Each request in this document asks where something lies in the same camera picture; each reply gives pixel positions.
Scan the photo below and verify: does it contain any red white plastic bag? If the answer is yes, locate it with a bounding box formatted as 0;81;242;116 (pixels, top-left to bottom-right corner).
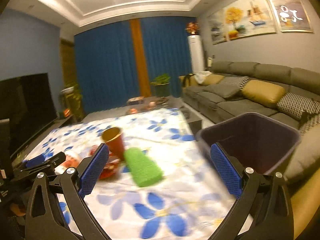
99;152;120;180

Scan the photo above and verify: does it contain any green foam net sleeve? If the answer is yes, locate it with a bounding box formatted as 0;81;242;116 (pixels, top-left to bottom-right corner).
124;147;163;187

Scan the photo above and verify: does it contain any dark purple trash bin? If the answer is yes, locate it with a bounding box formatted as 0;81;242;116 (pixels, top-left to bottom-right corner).
196;112;301;175

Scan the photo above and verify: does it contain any orange glowing box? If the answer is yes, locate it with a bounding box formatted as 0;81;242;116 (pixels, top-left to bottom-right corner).
63;108;71;118

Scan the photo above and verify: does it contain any black flat television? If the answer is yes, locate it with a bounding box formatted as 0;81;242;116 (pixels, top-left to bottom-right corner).
1;73;57;159

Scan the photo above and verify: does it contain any near beige cushion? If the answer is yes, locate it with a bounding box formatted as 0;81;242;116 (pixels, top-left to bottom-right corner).
284;125;319;184

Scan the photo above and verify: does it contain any plant on tall stand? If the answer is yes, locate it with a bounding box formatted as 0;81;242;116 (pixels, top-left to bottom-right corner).
59;82;85;122

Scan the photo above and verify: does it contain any black white patterned cushion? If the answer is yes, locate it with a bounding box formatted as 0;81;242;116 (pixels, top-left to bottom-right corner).
277;93;319;121

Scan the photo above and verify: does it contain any white blue floral tablecloth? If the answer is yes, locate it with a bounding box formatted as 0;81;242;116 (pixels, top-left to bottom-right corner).
26;109;235;239

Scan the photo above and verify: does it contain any mustard yellow cushion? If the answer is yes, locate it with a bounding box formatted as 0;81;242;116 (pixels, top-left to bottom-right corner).
202;74;225;86
242;80;286;108

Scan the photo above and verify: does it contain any grey sectional sofa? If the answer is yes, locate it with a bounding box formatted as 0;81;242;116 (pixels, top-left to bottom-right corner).
179;61;319;134

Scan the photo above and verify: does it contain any grey square cushion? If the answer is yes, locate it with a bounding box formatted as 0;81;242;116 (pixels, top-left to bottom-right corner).
203;84;241;99

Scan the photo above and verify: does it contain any blue window curtain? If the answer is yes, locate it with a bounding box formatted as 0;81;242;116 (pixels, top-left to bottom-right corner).
74;16;196;113

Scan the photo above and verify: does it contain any far patterned cushion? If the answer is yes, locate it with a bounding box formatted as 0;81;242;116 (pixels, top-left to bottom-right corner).
219;76;250;90

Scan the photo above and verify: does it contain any orange curtain strip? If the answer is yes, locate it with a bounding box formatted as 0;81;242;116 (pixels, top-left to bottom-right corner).
129;18;151;98

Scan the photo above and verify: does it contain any far mustard yellow cushion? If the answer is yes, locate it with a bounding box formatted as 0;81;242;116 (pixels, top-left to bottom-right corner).
202;74;225;86

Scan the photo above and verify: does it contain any green potted plant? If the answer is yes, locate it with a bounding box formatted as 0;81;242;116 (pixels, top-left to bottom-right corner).
151;73;170;98

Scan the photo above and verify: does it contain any white standing air conditioner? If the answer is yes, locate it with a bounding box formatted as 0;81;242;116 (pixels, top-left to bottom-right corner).
188;35;205;73

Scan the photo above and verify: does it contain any left landscape painting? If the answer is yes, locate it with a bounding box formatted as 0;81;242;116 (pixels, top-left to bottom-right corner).
208;9;227;45

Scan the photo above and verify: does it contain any sailboat tree painting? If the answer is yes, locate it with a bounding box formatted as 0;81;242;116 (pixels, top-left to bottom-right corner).
223;0;276;40

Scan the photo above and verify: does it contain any right abstract painting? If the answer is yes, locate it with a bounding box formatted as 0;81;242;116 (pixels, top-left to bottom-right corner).
269;0;313;33

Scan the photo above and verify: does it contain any red gold flower ornament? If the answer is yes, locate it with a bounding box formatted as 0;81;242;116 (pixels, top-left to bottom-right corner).
185;22;200;35

